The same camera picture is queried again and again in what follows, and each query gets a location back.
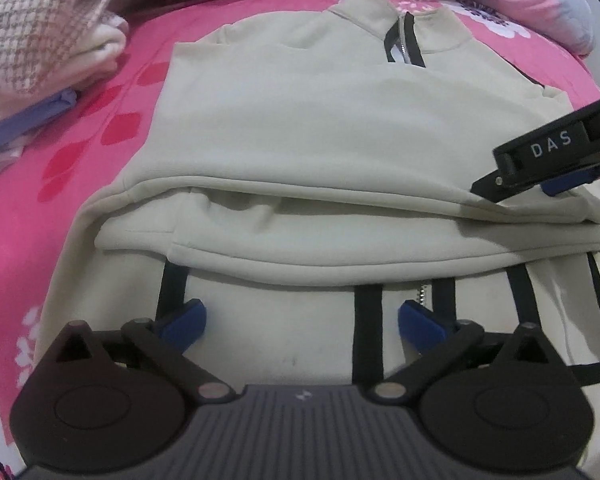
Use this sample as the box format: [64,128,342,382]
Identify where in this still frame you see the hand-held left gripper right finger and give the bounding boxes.
[372,299,563,403]

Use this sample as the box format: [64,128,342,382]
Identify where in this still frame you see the cream zip-neck sweatshirt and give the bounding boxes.
[42,0,600,466]

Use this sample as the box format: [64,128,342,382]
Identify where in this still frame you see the lavender cloth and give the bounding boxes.
[0,87,78,161]

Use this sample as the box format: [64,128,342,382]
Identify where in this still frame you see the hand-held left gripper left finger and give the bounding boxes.
[55,299,233,403]

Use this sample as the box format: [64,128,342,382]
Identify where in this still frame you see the pink floral bed sheet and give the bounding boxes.
[0,0,600,480]

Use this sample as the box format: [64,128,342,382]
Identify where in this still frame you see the cream checkered cloth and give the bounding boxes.
[0,0,131,121]

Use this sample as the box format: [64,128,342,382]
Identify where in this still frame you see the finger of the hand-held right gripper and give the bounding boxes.
[471,155,600,204]

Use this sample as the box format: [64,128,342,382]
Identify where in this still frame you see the white floral cloth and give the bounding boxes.
[0,132,36,183]

